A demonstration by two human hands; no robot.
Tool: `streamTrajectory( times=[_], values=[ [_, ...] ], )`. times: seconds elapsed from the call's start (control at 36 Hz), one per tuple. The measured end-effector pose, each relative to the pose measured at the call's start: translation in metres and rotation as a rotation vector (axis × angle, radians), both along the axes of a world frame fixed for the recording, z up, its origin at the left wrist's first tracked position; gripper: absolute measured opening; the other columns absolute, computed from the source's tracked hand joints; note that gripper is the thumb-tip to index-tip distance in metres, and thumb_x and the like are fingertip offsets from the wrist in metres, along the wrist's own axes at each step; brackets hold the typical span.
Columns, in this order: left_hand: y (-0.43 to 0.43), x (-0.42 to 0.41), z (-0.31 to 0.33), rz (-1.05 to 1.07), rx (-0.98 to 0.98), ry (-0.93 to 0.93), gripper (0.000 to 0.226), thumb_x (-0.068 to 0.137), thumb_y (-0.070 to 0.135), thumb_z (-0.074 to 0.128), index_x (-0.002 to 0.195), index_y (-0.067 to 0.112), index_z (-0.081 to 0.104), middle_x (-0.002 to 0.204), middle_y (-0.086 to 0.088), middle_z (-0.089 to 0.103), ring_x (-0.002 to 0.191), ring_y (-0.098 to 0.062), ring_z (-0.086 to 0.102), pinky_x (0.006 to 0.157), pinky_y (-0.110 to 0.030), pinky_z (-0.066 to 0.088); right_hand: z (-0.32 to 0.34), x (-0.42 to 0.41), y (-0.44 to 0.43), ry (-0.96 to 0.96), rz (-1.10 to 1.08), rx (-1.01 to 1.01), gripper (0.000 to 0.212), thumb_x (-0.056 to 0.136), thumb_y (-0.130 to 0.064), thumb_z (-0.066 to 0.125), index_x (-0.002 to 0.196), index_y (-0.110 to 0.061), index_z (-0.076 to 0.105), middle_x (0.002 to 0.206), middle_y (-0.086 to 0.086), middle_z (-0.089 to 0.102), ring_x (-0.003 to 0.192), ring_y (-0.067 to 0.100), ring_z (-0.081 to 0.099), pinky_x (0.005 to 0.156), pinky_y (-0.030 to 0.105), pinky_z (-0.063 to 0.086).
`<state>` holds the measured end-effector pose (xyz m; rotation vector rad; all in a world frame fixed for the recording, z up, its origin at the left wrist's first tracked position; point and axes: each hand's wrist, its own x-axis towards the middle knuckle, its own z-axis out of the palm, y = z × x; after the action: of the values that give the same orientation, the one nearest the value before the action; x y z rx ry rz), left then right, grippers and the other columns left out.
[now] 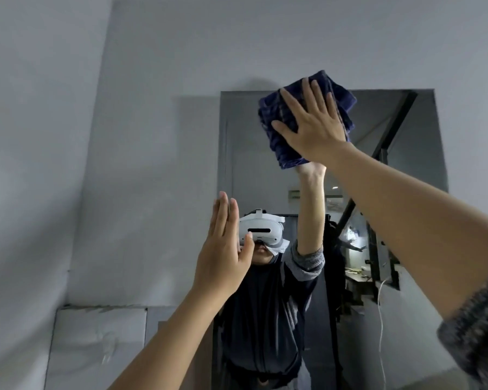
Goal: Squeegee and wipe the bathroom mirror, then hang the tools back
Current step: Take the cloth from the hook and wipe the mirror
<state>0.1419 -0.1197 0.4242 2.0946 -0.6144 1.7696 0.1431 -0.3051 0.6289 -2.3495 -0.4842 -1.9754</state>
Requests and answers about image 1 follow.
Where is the person's right forearm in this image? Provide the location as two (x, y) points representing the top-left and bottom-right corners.
(323, 142), (488, 321)

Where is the frameless wall mirror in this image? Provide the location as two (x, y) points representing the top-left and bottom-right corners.
(210, 89), (464, 390)

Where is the person's right hand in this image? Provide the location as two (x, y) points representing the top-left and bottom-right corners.
(271, 78), (352, 165)

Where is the grey knit right sleeve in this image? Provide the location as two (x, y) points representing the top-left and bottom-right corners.
(437, 265), (488, 386)

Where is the person's left hand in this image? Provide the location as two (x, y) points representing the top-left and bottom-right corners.
(189, 191), (254, 310)

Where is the person's left forearm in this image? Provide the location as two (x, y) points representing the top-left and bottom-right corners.
(105, 289), (228, 390)

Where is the blue plaid cloth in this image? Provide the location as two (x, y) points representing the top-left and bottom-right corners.
(257, 69), (358, 170)

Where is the clear wall hook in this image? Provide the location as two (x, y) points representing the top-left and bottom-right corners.
(99, 330), (121, 366)

